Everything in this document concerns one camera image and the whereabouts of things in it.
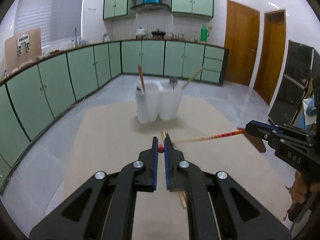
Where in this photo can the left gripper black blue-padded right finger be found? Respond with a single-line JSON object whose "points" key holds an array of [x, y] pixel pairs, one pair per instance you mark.
{"points": [[217, 206]]}

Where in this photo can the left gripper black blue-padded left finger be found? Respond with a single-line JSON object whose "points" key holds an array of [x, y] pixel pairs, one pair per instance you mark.
{"points": [[104, 206]]}

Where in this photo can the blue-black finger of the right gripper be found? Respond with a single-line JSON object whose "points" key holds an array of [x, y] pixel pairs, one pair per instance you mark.
{"points": [[263, 131]]}

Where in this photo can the plain long bamboo chopstick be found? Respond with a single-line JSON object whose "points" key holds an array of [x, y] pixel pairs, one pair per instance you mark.
{"points": [[192, 78]]}

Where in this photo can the green lower kitchen cabinets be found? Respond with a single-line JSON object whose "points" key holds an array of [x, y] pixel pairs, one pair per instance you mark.
{"points": [[34, 97]]}

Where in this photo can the person's right hand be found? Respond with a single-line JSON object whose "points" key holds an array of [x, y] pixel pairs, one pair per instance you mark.
{"points": [[299, 189]]}

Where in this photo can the blue bag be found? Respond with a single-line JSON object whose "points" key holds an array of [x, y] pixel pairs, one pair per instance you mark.
{"points": [[309, 107]]}

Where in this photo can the beige table cloth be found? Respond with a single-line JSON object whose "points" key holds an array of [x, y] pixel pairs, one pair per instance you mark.
{"points": [[110, 137]]}

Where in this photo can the black glass cabinet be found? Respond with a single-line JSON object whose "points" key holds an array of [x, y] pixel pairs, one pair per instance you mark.
{"points": [[302, 65]]}

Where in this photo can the right wooden door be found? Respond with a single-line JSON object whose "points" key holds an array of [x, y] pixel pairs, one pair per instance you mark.
{"points": [[272, 54]]}

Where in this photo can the wooden door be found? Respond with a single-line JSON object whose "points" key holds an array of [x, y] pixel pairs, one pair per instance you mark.
{"points": [[241, 39], [272, 54]]}

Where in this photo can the metal spoon in holder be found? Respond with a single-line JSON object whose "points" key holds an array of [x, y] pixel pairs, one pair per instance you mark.
{"points": [[173, 82]]}

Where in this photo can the left wooden door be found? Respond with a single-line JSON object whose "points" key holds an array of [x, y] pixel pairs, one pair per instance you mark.
{"points": [[241, 39]]}

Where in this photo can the white double utensil holder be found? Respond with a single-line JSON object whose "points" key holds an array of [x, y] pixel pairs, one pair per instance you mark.
{"points": [[159, 101]]}

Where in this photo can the green thermos jug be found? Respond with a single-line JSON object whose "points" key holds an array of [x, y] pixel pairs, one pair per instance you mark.
{"points": [[204, 34]]}

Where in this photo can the black wok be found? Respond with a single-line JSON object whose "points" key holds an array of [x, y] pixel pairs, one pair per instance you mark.
{"points": [[158, 34]]}

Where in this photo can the white cooking pot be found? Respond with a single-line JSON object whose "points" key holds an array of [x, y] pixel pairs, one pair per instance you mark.
{"points": [[140, 33]]}

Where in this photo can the black range hood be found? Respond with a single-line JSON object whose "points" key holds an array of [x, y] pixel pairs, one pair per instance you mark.
{"points": [[150, 6]]}

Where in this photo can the chrome sink faucet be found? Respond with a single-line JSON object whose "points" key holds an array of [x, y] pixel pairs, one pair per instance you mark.
{"points": [[75, 37]]}

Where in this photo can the brown cardboard board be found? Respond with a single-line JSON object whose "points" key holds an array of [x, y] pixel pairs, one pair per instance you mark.
{"points": [[22, 48]]}

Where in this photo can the window blinds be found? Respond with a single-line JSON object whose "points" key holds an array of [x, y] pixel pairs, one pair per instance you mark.
{"points": [[55, 18]]}

